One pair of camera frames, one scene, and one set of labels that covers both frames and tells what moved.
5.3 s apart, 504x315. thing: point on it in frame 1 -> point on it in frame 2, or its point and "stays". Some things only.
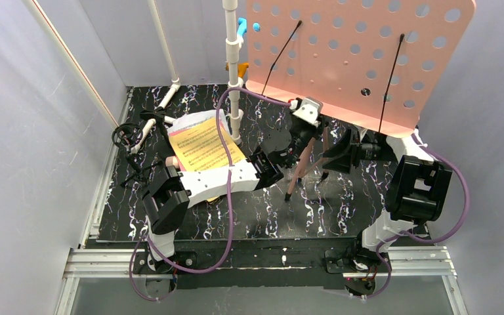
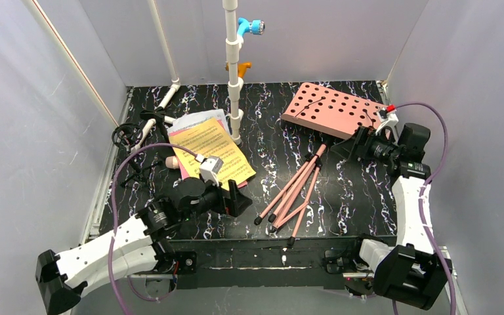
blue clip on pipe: (242, 28) stays
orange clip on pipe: (242, 67) stays
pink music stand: (375, 63) -> (327, 110)
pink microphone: (172, 161) stays
